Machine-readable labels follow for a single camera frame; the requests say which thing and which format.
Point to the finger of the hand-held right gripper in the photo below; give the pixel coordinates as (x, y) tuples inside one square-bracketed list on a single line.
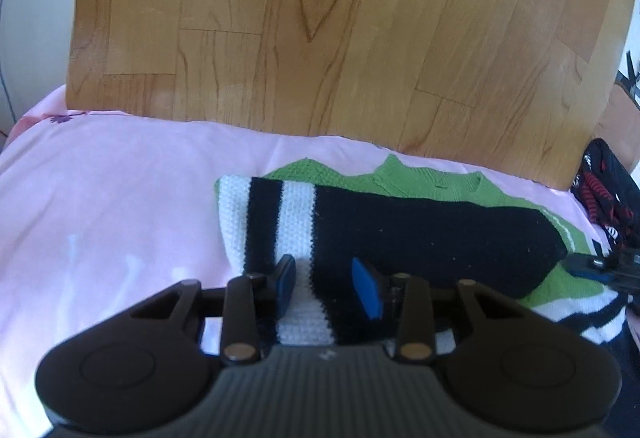
[(587, 265)]

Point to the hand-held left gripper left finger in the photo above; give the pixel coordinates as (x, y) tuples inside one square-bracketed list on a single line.
[(286, 283)]

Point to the black red printed garment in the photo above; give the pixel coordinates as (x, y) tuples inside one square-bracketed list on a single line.
[(605, 188)]

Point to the green black white knit sweater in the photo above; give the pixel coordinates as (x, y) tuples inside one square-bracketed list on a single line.
[(450, 238)]

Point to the wood pattern vinyl sheet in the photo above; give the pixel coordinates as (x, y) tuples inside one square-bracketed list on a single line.
[(300, 18)]

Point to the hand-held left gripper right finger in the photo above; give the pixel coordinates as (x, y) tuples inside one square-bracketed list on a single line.
[(367, 290)]

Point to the pink printed bed sheet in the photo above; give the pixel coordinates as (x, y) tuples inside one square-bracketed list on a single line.
[(125, 193)]

